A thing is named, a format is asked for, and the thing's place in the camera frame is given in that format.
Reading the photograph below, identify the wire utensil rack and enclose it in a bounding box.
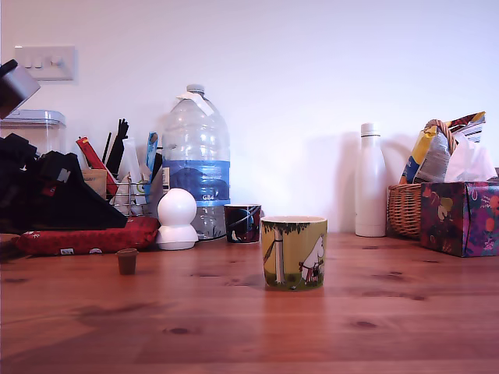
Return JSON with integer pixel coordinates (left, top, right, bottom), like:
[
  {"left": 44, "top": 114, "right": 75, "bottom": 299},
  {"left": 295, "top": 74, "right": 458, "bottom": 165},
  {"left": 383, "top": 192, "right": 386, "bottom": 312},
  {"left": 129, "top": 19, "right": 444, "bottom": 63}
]
[{"left": 104, "top": 146, "right": 165, "bottom": 217}]

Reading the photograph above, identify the wicker basket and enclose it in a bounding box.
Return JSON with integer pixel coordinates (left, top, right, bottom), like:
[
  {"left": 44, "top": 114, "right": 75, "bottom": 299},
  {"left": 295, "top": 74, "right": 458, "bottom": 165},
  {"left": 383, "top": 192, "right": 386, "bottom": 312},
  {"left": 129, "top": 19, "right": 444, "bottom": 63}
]
[{"left": 386, "top": 118, "right": 458, "bottom": 241}]

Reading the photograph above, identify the white light switch plate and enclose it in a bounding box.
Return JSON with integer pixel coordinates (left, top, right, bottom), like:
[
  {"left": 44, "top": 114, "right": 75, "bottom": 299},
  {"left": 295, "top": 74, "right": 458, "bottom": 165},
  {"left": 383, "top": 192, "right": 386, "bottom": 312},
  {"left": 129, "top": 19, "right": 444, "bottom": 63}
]
[{"left": 14, "top": 44, "right": 76, "bottom": 82}]

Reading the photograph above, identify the dark blue printed mug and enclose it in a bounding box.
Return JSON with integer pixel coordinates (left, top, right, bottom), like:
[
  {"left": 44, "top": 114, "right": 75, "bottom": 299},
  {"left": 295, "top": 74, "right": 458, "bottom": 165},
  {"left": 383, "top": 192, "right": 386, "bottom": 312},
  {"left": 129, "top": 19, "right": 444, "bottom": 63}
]
[{"left": 223, "top": 203, "right": 263, "bottom": 245}]

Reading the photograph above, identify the blue narrow packet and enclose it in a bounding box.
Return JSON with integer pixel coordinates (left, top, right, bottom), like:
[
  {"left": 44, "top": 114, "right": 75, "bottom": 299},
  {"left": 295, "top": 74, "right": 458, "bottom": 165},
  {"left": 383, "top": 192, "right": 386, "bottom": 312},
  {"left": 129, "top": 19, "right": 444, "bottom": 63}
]
[{"left": 144, "top": 131, "right": 160, "bottom": 181}]

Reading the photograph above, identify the red narrow box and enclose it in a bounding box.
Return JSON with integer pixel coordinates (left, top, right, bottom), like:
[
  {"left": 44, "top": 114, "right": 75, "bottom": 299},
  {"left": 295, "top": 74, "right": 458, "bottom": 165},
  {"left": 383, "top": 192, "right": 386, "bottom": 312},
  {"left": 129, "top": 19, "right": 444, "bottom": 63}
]
[{"left": 76, "top": 136, "right": 119, "bottom": 200}]

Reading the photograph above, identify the large clear water bottle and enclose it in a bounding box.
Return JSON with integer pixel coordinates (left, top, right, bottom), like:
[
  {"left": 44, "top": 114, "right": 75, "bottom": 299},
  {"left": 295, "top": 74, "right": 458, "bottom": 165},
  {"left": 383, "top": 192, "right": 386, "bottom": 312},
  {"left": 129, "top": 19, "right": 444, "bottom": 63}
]
[{"left": 161, "top": 83, "right": 232, "bottom": 241}]

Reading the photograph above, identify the red patterned package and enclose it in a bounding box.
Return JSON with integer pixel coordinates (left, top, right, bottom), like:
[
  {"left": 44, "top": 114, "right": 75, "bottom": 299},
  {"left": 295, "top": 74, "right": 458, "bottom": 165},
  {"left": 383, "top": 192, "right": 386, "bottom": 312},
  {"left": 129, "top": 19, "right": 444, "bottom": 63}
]
[{"left": 15, "top": 217, "right": 161, "bottom": 256}]

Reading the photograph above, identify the white metal bottle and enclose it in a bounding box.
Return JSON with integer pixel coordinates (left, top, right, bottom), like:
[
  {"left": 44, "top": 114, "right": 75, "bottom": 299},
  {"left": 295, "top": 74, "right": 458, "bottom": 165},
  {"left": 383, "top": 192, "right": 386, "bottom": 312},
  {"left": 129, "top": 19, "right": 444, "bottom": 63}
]
[{"left": 354, "top": 122, "right": 388, "bottom": 238}]

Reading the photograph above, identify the clear plastic lidded container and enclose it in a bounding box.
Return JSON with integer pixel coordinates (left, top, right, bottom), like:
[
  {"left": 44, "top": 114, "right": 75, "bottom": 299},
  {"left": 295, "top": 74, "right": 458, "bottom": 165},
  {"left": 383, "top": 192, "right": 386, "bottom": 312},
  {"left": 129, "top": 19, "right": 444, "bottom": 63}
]
[{"left": 0, "top": 109, "right": 67, "bottom": 155}]

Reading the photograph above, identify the cartoon print mug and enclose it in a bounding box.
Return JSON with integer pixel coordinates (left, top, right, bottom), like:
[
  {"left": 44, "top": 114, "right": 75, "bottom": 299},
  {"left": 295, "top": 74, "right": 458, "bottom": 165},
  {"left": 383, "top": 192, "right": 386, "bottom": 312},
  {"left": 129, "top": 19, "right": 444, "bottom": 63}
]
[{"left": 260, "top": 215, "right": 328, "bottom": 292}]

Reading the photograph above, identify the black utensils bundle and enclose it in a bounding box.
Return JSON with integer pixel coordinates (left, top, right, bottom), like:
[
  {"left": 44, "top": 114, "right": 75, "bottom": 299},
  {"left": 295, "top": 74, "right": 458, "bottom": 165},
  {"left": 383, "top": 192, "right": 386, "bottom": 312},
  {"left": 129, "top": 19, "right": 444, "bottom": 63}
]
[{"left": 101, "top": 118, "right": 130, "bottom": 177}]

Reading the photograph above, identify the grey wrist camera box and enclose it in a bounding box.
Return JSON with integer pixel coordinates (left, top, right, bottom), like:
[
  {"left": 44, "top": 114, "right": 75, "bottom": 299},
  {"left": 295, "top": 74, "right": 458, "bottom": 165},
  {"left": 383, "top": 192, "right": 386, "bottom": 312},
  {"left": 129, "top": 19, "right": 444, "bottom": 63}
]
[{"left": 0, "top": 58, "right": 42, "bottom": 120}]

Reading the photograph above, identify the yellow blue snack bag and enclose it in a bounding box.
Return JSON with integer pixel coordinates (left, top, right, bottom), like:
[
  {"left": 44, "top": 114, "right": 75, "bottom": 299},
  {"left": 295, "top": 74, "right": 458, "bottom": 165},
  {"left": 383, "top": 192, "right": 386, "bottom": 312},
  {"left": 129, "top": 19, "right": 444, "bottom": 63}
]
[{"left": 398, "top": 128, "right": 437, "bottom": 185}]

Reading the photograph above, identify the silver snack bag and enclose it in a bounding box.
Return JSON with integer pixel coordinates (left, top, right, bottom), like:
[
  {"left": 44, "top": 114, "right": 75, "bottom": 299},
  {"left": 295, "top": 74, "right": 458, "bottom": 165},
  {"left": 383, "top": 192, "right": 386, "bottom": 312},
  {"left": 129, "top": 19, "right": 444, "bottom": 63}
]
[{"left": 412, "top": 111, "right": 487, "bottom": 185}]

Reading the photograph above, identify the white tissue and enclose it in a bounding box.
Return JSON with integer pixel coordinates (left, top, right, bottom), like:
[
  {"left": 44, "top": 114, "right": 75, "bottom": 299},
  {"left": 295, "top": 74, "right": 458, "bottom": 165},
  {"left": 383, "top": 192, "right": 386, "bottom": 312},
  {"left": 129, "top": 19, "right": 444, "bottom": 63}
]
[{"left": 443, "top": 133, "right": 499, "bottom": 183}]

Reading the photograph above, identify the brown cardboard box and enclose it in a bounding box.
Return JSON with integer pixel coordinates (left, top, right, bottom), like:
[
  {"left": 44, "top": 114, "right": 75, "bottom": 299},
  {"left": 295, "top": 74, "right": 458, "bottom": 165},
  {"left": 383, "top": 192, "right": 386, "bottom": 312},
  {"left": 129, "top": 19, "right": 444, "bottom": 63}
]
[{"left": 80, "top": 168, "right": 108, "bottom": 200}]

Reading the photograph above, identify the brown coffee capsule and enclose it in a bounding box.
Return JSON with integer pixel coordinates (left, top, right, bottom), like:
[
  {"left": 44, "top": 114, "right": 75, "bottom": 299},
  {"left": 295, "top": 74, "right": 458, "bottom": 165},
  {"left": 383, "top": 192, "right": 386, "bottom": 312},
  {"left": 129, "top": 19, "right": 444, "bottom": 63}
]
[{"left": 115, "top": 248, "right": 140, "bottom": 276}]

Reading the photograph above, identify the floral tissue box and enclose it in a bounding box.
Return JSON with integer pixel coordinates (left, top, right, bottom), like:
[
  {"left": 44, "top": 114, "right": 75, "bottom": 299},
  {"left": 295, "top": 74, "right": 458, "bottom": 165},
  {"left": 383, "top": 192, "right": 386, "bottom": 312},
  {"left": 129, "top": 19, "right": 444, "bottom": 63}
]
[{"left": 419, "top": 180, "right": 499, "bottom": 259}]

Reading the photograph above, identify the clear plastic bag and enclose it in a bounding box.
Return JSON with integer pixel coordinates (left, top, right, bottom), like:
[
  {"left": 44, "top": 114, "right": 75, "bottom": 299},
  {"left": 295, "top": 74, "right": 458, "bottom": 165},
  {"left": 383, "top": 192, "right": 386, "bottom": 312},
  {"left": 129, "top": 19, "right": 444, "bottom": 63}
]
[{"left": 119, "top": 137, "right": 143, "bottom": 185}]

